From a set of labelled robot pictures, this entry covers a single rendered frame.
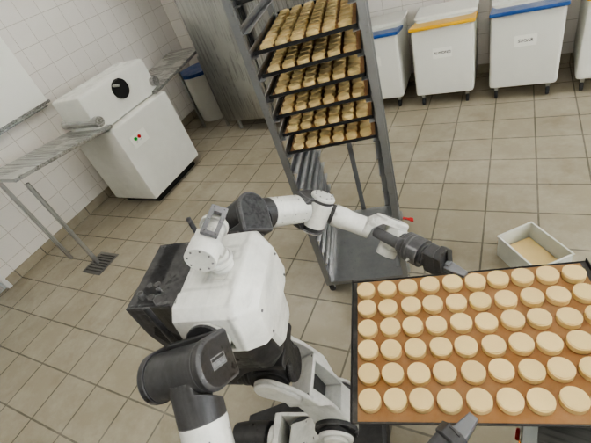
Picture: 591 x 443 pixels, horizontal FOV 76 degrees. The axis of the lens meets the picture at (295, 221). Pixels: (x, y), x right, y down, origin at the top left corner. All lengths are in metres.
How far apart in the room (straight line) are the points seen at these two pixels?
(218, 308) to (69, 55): 4.26
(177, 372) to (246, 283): 0.22
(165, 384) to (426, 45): 3.60
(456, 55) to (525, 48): 0.53
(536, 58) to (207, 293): 3.56
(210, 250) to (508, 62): 3.52
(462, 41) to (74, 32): 3.82
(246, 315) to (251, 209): 0.31
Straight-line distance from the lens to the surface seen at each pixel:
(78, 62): 4.89
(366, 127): 1.77
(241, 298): 0.80
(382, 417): 0.96
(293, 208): 1.11
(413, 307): 1.06
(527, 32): 3.90
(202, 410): 0.75
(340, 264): 2.39
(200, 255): 0.77
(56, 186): 4.58
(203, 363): 0.72
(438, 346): 1.00
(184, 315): 0.83
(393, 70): 4.08
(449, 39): 3.91
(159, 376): 0.78
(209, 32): 4.41
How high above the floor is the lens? 1.88
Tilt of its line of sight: 38 degrees down
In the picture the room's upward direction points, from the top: 21 degrees counter-clockwise
